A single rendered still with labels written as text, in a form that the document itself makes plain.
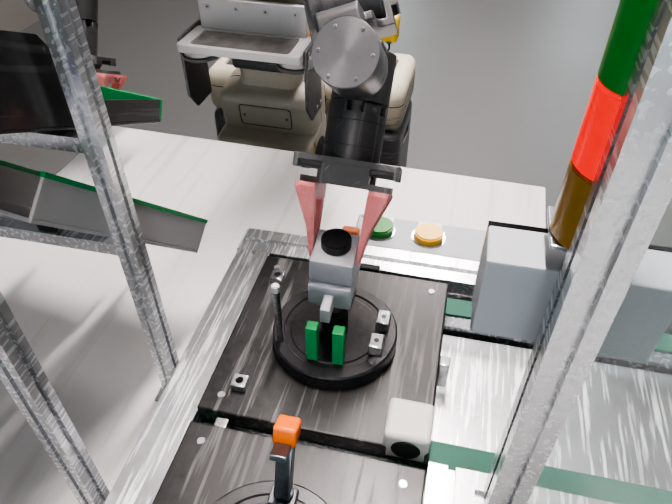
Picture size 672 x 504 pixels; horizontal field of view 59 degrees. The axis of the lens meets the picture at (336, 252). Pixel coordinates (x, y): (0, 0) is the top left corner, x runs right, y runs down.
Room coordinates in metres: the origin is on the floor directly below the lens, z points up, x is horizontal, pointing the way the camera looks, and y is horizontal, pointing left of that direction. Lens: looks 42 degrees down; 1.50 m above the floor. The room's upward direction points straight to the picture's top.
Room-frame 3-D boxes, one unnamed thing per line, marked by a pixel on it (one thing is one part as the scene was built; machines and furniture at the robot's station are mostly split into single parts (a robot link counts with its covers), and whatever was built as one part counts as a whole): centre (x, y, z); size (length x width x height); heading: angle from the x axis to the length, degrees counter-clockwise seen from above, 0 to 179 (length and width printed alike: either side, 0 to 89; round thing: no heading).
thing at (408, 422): (0.32, -0.07, 0.97); 0.05 x 0.05 x 0.04; 77
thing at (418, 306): (0.44, 0.00, 0.96); 0.24 x 0.24 x 0.02; 77
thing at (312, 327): (0.40, 0.02, 1.01); 0.01 x 0.01 x 0.05; 77
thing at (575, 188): (0.28, -0.16, 1.29); 0.05 x 0.05 x 0.05
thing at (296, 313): (0.44, 0.00, 0.98); 0.14 x 0.14 x 0.02
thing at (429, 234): (0.63, -0.13, 0.96); 0.04 x 0.04 x 0.02
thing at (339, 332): (0.39, 0.00, 1.01); 0.01 x 0.01 x 0.05; 77
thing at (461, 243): (0.63, -0.13, 0.93); 0.21 x 0.07 x 0.06; 77
